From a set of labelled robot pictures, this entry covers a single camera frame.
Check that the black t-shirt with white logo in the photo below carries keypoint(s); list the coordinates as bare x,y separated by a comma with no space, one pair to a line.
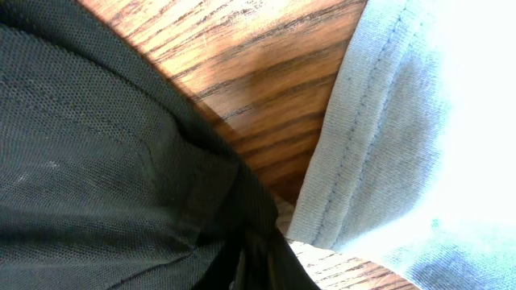
110,179

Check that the light blue t-shirt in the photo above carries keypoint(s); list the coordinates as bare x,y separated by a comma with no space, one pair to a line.
415,165

